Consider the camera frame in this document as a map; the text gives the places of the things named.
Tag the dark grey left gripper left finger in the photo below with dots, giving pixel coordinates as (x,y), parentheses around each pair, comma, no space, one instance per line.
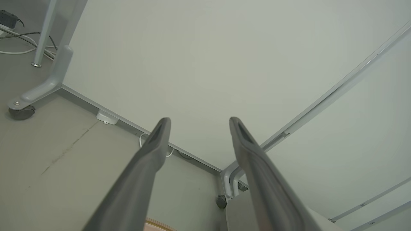
(135,186)

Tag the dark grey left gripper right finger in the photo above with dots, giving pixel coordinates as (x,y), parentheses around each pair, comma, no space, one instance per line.
(269,192)

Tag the beige woven laundry basket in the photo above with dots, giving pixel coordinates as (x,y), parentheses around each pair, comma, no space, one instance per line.
(157,226)

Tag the dark caster wheel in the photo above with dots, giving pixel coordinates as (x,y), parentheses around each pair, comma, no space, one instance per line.
(221,202)
(21,113)

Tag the small white plastic box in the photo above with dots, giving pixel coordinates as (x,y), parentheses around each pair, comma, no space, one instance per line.
(106,117)

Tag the grey table leg with caster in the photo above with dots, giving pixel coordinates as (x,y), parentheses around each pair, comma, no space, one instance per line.
(61,64)

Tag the grey metal table leg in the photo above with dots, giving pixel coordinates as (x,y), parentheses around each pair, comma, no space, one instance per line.
(45,32)

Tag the black power adapter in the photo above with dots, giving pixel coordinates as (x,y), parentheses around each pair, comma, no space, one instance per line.
(8,19)

